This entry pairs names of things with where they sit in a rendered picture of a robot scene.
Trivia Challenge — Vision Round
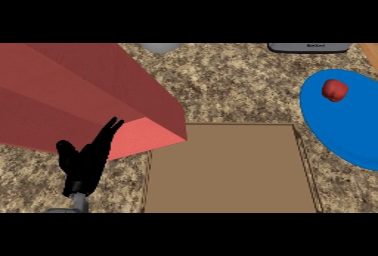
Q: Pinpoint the blue plate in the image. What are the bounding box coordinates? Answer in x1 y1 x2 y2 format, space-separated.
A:
300 68 378 172

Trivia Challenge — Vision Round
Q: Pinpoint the large red box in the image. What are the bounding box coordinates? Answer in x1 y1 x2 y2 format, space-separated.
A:
0 42 189 163

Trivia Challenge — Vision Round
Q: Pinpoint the grey round object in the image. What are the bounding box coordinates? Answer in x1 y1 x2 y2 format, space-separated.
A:
140 42 180 55

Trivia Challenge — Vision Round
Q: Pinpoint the dark grey flat appliance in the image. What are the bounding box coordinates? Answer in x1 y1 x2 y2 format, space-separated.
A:
266 42 355 54

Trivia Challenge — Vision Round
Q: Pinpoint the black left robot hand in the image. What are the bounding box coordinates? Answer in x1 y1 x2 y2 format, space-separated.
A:
55 116 126 197

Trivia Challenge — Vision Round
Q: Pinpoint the orange wooden board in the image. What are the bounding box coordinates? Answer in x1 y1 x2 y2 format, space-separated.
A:
357 42 378 72

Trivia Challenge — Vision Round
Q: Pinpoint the brown tray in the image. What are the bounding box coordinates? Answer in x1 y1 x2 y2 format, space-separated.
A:
140 122 325 214

